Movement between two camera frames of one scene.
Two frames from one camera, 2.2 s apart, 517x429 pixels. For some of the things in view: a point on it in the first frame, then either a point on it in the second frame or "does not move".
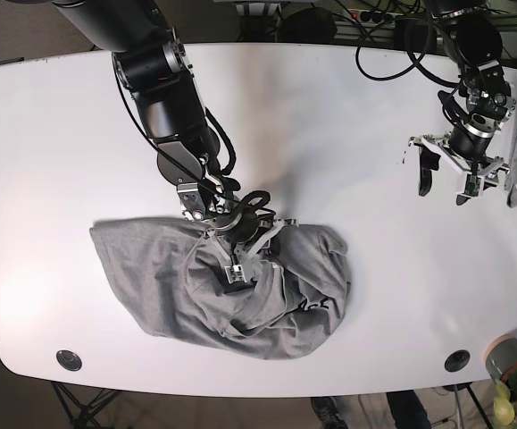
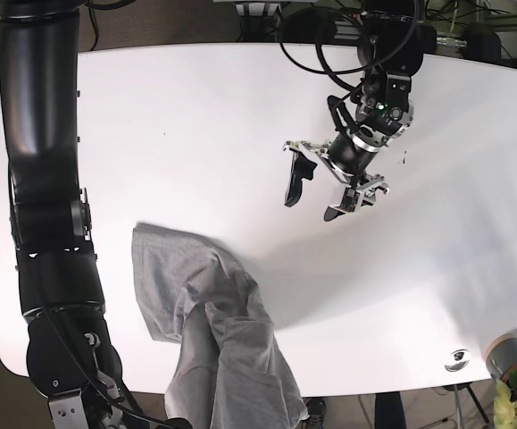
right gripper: x=466 y=144 -> x=382 y=115
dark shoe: x=327 y=409 -> x=316 y=407
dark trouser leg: x=408 y=410 -> x=388 y=411
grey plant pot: x=505 y=355 does not move
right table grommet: x=456 y=360 does not move
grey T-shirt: x=172 y=273 -> x=201 y=294
